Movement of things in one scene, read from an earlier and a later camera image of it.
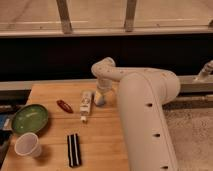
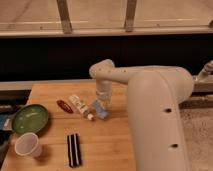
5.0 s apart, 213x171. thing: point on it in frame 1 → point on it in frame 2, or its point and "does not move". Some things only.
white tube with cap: x=85 y=105 → x=81 y=107
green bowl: x=30 y=118 does not move
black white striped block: x=74 y=152 does not move
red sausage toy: x=66 y=107 does not move
